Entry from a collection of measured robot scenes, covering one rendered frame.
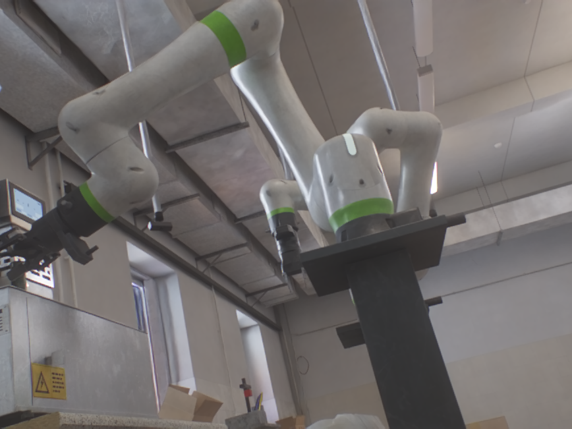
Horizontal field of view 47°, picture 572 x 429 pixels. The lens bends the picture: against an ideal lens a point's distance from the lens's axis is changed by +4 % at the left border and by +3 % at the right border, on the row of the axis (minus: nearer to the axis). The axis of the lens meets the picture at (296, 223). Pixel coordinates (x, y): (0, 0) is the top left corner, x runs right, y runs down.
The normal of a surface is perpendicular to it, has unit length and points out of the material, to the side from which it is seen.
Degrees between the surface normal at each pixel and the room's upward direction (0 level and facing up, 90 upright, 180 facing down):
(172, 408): 90
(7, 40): 180
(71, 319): 90
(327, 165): 90
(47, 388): 90
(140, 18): 175
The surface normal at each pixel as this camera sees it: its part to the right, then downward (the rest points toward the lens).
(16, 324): 0.95, -0.29
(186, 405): -0.35, 0.11
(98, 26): 0.24, 0.91
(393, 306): -0.15, -0.33
